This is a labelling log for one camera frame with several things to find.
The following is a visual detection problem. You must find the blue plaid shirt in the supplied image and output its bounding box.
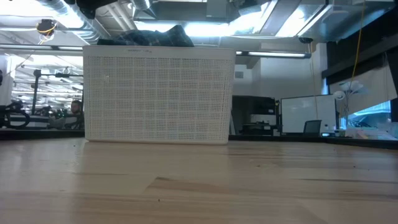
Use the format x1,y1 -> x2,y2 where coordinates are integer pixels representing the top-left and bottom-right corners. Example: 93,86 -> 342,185
96,24 -> 195,48

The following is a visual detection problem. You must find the black round ceiling device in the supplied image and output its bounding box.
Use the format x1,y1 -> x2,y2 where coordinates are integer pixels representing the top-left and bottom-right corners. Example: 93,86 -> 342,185
35,18 -> 59,43

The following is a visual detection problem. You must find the long ceiling light fixture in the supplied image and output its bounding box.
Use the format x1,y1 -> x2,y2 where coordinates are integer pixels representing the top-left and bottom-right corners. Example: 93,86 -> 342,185
0,44 -> 84,52
235,51 -> 312,59

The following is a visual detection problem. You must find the person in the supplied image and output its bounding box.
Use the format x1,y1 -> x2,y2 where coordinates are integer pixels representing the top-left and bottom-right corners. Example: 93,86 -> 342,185
63,99 -> 85,130

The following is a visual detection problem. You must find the white plastic laundry basket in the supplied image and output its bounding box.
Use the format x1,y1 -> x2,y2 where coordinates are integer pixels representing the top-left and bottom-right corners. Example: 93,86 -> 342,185
82,45 -> 236,146

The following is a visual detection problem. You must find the black metal stand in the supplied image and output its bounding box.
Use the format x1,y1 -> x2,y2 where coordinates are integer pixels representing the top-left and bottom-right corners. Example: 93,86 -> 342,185
30,68 -> 85,116

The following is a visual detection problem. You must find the black shelf unit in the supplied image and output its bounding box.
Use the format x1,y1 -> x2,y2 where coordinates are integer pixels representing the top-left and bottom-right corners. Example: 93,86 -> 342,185
231,95 -> 281,136

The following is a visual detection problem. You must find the white whiteboard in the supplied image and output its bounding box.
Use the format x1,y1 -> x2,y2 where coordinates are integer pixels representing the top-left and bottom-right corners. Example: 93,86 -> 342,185
280,94 -> 338,135

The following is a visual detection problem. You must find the black office chair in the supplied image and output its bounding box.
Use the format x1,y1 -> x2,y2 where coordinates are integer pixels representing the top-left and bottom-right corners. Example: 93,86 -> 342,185
303,119 -> 323,136

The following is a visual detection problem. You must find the silver round ceiling duct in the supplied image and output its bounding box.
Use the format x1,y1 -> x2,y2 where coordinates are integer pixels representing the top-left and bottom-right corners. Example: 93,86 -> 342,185
37,0 -> 105,45

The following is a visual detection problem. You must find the black machine with cables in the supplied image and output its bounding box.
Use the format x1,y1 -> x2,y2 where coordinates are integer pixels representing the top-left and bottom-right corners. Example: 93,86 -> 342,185
0,101 -> 32,130

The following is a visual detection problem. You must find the black metal table frame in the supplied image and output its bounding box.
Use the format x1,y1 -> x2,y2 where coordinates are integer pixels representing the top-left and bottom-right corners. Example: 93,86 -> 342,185
0,129 -> 398,151

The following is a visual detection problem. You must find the silver rectangular ceiling duct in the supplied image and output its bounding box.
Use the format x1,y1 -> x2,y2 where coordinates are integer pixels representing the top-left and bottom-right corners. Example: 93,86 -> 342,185
228,0 -> 396,43

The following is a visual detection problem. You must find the yellow power cable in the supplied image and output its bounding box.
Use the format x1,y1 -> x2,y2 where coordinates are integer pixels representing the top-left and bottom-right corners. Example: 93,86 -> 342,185
351,0 -> 367,82

